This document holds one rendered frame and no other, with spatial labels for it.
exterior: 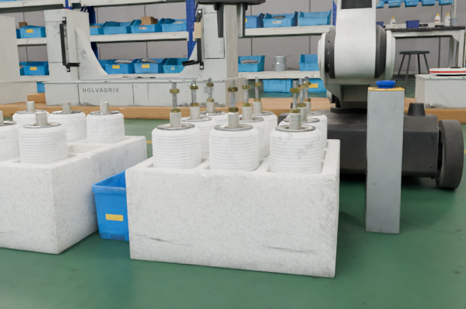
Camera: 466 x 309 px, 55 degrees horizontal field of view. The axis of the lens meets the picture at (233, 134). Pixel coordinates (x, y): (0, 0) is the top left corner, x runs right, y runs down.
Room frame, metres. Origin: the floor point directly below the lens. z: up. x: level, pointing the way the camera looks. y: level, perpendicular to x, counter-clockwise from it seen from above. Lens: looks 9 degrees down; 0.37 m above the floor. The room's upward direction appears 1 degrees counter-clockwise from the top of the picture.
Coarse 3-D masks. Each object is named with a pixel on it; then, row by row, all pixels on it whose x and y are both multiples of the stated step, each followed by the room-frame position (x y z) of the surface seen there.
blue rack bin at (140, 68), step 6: (138, 60) 6.31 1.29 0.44; (156, 60) 6.59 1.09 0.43; (162, 60) 6.20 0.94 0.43; (138, 66) 6.15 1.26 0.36; (144, 66) 6.12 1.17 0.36; (150, 66) 6.10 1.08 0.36; (156, 66) 6.08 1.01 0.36; (138, 72) 6.16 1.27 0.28; (144, 72) 6.13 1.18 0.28; (150, 72) 6.11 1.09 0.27; (156, 72) 6.09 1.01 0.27; (162, 72) 6.23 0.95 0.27
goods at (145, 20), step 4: (276, 16) 5.89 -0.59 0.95; (280, 16) 5.87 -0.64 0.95; (144, 20) 6.28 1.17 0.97; (148, 20) 6.26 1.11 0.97; (152, 20) 6.30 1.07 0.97; (156, 20) 6.44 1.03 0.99; (20, 24) 7.05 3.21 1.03; (24, 24) 7.06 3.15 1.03; (140, 24) 6.33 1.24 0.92; (144, 24) 6.29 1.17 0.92; (148, 24) 6.24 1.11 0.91; (16, 28) 6.87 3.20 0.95
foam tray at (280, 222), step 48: (336, 144) 1.04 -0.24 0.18; (144, 192) 0.82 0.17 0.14; (192, 192) 0.79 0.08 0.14; (240, 192) 0.77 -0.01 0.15; (288, 192) 0.75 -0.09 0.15; (336, 192) 0.79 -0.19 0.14; (144, 240) 0.82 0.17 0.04; (192, 240) 0.79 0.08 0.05; (240, 240) 0.77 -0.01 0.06; (288, 240) 0.75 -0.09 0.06; (336, 240) 0.86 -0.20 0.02
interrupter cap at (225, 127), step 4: (224, 124) 0.88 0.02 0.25; (240, 124) 0.88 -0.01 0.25; (244, 124) 0.88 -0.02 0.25; (216, 128) 0.83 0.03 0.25; (220, 128) 0.83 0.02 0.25; (224, 128) 0.83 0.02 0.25; (228, 128) 0.83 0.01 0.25; (236, 128) 0.83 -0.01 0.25; (240, 128) 0.83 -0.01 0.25; (244, 128) 0.82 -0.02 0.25; (248, 128) 0.83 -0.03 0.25; (252, 128) 0.84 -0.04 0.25
